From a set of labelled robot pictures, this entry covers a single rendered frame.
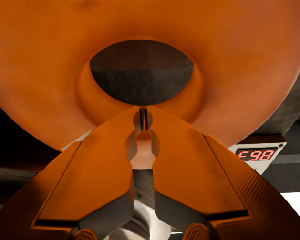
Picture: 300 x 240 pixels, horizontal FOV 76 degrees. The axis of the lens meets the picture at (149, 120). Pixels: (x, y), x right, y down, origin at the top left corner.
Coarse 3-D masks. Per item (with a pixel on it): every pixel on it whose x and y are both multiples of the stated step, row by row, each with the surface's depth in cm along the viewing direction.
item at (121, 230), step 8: (0, 192) 18; (8, 192) 18; (0, 200) 17; (8, 200) 17; (0, 208) 17; (128, 224) 24; (136, 224) 26; (112, 232) 24; (120, 232) 24; (128, 232) 24; (136, 232) 25; (144, 232) 27
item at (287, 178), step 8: (296, 128) 893; (288, 136) 862; (296, 136) 860; (288, 144) 831; (296, 144) 830; (272, 168) 754; (280, 168) 753; (288, 168) 752; (296, 168) 751; (264, 176) 731; (272, 176) 730; (280, 176) 729; (288, 176) 729; (296, 176) 728; (272, 184) 708; (280, 184) 707; (288, 184) 707; (296, 184) 706; (280, 192) 687; (288, 192) 686; (296, 192) 685
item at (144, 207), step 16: (0, 128) 19; (16, 128) 20; (0, 144) 18; (16, 144) 18; (32, 144) 19; (0, 160) 16; (16, 160) 16; (32, 160) 18; (48, 160) 19; (0, 176) 17; (16, 176) 17; (32, 176) 17; (144, 176) 27; (144, 192) 25; (144, 208) 23; (144, 224) 28; (160, 224) 28
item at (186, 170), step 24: (168, 120) 10; (168, 144) 8; (192, 144) 8; (168, 168) 7; (192, 168) 7; (216, 168) 7; (168, 192) 6; (192, 192) 6; (216, 192) 6; (168, 216) 7; (192, 216) 6; (216, 216) 6
